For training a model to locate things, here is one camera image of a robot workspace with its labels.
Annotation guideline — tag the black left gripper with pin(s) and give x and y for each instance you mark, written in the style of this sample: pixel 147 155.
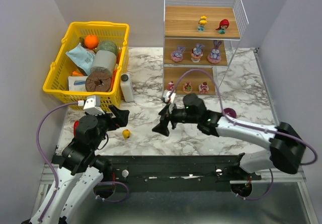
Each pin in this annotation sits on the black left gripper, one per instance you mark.
pixel 110 119

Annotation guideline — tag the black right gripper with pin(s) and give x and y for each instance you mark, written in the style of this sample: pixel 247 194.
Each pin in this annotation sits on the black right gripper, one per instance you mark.
pixel 166 117

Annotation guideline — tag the yellow duck toy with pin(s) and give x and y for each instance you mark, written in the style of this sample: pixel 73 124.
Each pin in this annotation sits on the yellow duck toy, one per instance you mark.
pixel 126 134

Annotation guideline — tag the pink bear green flower toy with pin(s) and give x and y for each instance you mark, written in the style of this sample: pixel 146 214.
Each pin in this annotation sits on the pink bear green flower toy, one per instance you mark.
pixel 187 87

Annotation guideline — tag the pink strawberry cake toy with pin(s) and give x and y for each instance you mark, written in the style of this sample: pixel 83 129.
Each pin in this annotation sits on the pink strawberry cake toy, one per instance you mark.
pixel 203 88

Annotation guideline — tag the purple owl pink cup toy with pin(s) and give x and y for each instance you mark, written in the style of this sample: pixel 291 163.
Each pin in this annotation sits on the purple owl pink cup toy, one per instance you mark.
pixel 178 55

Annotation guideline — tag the purple bunny cupcake toy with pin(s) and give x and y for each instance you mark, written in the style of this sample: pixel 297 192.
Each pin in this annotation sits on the purple bunny cupcake toy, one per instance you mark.
pixel 197 52

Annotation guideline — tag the purple bunny pink donut toy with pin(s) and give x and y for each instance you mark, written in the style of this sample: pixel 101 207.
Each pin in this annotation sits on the purple bunny pink donut toy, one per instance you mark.
pixel 214 57

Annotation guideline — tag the small yellow blue toy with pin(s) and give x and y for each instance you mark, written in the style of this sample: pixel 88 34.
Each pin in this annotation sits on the small yellow blue toy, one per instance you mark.
pixel 201 23

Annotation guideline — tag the red hair mermaid toy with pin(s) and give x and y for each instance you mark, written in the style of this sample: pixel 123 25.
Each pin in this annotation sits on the red hair mermaid toy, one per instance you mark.
pixel 223 25

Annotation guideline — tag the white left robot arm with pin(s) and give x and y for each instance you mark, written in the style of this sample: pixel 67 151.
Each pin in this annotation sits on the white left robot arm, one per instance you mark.
pixel 79 168

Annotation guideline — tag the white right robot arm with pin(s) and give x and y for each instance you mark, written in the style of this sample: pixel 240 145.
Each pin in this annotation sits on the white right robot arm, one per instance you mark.
pixel 282 148

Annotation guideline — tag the white bottle black cap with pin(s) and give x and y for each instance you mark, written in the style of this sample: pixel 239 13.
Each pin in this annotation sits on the white bottle black cap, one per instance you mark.
pixel 127 87

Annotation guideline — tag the grey brown cylinder roll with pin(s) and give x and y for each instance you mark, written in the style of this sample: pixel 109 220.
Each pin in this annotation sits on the grey brown cylinder roll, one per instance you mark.
pixel 101 72

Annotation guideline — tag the red bell pepper toy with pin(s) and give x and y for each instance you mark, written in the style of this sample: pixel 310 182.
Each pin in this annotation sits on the red bell pepper toy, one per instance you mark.
pixel 74 127

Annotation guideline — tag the white box in basket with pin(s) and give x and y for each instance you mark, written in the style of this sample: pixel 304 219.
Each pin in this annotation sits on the white box in basket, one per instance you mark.
pixel 77 84

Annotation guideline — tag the purple onion toy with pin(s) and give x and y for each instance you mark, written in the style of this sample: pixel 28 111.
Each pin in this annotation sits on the purple onion toy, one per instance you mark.
pixel 230 112

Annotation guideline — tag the light blue snack bag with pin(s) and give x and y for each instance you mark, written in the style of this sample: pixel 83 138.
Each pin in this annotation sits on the light blue snack bag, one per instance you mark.
pixel 82 57

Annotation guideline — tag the green round melon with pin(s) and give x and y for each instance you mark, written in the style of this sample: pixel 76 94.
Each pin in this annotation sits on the green round melon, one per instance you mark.
pixel 108 45

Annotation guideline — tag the yellow plastic basket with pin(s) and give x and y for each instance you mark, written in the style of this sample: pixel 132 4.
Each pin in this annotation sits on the yellow plastic basket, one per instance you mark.
pixel 56 82

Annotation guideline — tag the orange fruit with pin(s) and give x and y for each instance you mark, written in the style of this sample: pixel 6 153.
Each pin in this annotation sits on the orange fruit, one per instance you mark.
pixel 91 41

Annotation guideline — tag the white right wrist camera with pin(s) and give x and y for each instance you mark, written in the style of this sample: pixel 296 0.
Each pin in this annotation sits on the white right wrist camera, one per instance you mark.
pixel 168 97

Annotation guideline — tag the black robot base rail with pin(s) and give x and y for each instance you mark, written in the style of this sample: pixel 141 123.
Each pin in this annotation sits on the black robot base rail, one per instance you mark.
pixel 172 173

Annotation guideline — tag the white wire wooden shelf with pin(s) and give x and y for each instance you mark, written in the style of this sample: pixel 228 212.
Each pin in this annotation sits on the white wire wooden shelf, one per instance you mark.
pixel 200 36

